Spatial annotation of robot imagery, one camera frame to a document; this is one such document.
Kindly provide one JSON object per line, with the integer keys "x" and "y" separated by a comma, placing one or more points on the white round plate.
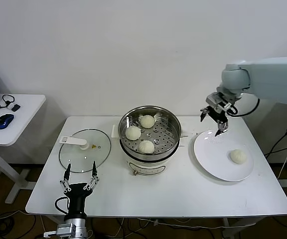
{"x": 208, "y": 154}

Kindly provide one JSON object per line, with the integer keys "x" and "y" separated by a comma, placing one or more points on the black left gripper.
{"x": 77, "y": 192}

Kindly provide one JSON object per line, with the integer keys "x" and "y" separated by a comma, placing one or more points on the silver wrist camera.
{"x": 62, "y": 229}
{"x": 214, "y": 99}

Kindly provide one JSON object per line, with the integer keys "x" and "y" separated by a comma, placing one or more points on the stainless steel steamer basket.
{"x": 166, "y": 139}

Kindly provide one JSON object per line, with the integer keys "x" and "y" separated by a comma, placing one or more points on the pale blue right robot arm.
{"x": 270, "y": 79}

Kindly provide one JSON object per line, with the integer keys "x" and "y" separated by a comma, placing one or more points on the blue black computer mouse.
{"x": 4, "y": 121}

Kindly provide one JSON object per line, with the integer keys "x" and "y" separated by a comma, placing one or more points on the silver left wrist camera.
{"x": 62, "y": 229}

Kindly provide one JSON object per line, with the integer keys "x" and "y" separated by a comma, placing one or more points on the white table leg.
{"x": 228, "y": 224}

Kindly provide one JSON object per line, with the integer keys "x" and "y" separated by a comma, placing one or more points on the white side table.
{"x": 26, "y": 119}

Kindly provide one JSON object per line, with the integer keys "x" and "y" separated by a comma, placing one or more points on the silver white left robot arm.
{"x": 80, "y": 228}

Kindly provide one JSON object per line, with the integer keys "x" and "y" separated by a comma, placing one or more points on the white steamed baozi bun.
{"x": 146, "y": 147}
{"x": 133, "y": 133}
{"x": 238, "y": 156}
{"x": 147, "y": 121}

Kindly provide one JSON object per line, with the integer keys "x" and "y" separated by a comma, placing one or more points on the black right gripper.
{"x": 219, "y": 115}

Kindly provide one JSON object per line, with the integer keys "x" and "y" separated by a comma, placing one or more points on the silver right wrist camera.
{"x": 214, "y": 99}

